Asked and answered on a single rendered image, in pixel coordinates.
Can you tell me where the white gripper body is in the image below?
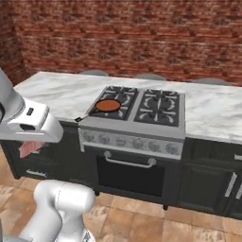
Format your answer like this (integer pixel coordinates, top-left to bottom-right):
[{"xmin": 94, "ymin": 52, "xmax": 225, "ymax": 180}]
[{"xmin": 0, "ymin": 112, "xmax": 64, "ymax": 144}]

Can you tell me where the red raw steak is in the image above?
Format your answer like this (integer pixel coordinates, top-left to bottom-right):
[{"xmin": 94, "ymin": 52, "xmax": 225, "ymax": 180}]
[{"xmin": 19, "ymin": 141, "xmax": 45, "ymax": 159}]

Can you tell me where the silver stove knob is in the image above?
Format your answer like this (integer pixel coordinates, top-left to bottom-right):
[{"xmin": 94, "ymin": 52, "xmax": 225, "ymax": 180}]
[
  {"xmin": 98, "ymin": 133, "xmax": 111, "ymax": 145},
  {"xmin": 83, "ymin": 131, "xmax": 95, "ymax": 143},
  {"xmin": 131, "ymin": 138, "xmax": 145, "ymax": 150},
  {"xmin": 165, "ymin": 143, "xmax": 179, "ymax": 155},
  {"xmin": 148, "ymin": 140, "xmax": 162, "ymax": 152},
  {"xmin": 114, "ymin": 136, "xmax": 128, "ymax": 147}
]

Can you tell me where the black saucepan with brown marinade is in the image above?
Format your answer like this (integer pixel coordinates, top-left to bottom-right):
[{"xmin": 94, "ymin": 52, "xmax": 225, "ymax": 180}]
[{"xmin": 75, "ymin": 99, "xmax": 123, "ymax": 123}]

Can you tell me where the dark drawer front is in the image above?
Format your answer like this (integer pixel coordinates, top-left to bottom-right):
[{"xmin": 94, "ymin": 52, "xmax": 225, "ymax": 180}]
[
  {"xmin": 14, "ymin": 159, "xmax": 83, "ymax": 187},
  {"xmin": 8, "ymin": 124, "xmax": 82, "ymax": 164},
  {"xmin": 183, "ymin": 137, "xmax": 242, "ymax": 171}
]

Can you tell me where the silver range cooker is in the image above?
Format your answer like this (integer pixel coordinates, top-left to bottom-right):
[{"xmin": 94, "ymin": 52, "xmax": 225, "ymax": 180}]
[{"xmin": 78, "ymin": 84, "xmax": 187, "ymax": 211}]

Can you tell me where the black oven door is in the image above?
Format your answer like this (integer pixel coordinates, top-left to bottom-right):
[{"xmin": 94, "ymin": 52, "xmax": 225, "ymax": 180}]
[{"xmin": 82, "ymin": 145, "xmax": 182, "ymax": 206}]

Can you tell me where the grey stool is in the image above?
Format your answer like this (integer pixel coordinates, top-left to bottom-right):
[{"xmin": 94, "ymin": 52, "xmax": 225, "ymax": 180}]
[
  {"xmin": 191, "ymin": 78, "xmax": 233, "ymax": 86},
  {"xmin": 134, "ymin": 73, "xmax": 167, "ymax": 81}
]

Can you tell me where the dark cupboard door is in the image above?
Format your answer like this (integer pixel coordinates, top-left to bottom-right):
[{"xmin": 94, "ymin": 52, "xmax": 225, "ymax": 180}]
[
  {"xmin": 226, "ymin": 176, "xmax": 242, "ymax": 220},
  {"xmin": 178, "ymin": 163, "xmax": 234, "ymax": 216}
]

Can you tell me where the silver oven door handle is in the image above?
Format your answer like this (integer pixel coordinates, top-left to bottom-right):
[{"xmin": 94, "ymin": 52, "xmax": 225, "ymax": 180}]
[{"xmin": 103, "ymin": 150, "xmax": 158, "ymax": 169}]

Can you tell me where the silver cupboard door handle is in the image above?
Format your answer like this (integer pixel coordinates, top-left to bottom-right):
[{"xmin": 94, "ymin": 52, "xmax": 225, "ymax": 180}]
[
  {"xmin": 234, "ymin": 183, "xmax": 242, "ymax": 200},
  {"xmin": 224, "ymin": 172, "xmax": 238, "ymax": 199}
]

